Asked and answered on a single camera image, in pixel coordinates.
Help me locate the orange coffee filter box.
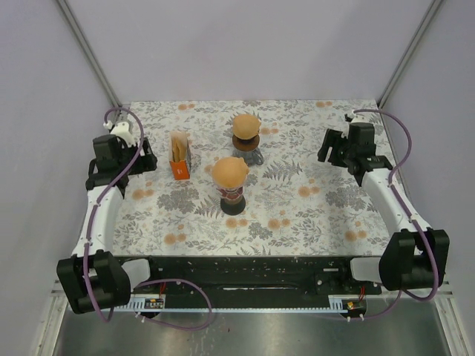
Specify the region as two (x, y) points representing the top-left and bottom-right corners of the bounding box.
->
(168, 131), (191, 180)

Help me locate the grey glass carafe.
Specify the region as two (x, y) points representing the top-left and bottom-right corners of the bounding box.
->
(233, 148), (264, 167)

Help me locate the brown wooden ring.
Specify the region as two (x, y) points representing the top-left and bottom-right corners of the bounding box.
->
(232, 133), (261, 151)

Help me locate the clear glass dripper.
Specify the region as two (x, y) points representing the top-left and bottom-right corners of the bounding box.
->
(216, 185), (243, 201)

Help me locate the brown paper coffee filter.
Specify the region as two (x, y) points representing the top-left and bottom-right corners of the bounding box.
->
(232, 114), (261, 140)

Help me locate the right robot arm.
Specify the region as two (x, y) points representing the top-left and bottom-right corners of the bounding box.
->
(318, 122), (450, 294)

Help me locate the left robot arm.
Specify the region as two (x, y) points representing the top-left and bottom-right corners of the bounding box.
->
(56, 134), (161, 314)

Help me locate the stack of brown filters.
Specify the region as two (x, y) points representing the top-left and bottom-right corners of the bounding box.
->
(171, 133), (188, 162)

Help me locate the floral table mat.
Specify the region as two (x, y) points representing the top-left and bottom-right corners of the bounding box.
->
(112, 99), (393, 256)

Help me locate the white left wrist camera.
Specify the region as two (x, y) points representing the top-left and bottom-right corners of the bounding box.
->
(103, 120), (137, 148)

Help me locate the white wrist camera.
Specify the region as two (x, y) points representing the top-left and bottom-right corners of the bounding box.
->
(103, 120), (137, 148)
(344, 111), (373, 128)

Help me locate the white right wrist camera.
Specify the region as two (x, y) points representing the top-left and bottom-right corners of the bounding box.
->
(344, 111), (373, 128)

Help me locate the aluminium frame rail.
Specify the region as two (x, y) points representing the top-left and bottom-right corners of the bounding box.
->
(54, 0), (122, 107)

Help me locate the white slotted cable duct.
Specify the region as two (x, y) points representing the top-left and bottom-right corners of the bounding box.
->
(117, 294), (166, 313)

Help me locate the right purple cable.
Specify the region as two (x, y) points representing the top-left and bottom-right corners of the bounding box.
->
(347, 109), (442, 323)

